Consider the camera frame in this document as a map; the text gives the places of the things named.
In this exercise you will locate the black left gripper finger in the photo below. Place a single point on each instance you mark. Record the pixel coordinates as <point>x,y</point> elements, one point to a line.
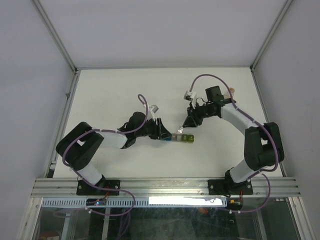
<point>162,131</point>
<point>165,137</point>

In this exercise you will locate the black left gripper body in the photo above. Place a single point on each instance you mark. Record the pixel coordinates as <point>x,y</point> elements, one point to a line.
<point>150,129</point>

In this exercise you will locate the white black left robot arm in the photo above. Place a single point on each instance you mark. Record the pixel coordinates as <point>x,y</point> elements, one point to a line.
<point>79,147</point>

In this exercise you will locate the grey slotted cable duct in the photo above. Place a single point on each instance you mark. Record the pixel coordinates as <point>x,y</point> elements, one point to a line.
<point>140,202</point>

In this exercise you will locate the clear glass pill bottle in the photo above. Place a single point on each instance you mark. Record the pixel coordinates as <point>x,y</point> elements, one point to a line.
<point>229,94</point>

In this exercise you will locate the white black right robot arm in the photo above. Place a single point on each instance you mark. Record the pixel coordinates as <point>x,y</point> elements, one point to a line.
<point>263,147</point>

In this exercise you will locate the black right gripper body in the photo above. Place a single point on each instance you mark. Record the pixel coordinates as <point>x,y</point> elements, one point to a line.
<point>200,112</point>

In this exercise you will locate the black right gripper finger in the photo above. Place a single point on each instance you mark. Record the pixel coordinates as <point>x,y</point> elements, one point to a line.
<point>190,121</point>
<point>196,122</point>

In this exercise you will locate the aluminium frame post right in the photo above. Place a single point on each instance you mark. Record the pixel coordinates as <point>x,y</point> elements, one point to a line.
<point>272,31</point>

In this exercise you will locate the aluminium frame post left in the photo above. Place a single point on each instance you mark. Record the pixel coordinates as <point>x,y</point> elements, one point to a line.
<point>54,34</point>

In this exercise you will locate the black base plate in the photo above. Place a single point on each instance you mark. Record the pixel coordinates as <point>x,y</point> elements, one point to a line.
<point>104,186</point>
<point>222,187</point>

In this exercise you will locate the aluminium frame post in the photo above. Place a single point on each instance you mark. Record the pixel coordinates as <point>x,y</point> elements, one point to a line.
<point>54,34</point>
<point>272,31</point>

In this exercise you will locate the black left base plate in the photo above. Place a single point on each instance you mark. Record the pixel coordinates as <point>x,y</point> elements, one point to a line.
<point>104,186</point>

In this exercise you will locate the aluminium mounting rail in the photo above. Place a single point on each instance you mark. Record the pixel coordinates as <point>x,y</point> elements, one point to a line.
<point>257,187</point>

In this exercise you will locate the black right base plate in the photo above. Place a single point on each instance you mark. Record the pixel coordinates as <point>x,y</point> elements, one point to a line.
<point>222,187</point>

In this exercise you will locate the weekly pill organizer strip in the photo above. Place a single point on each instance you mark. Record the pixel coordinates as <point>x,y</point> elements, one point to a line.
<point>180,136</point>

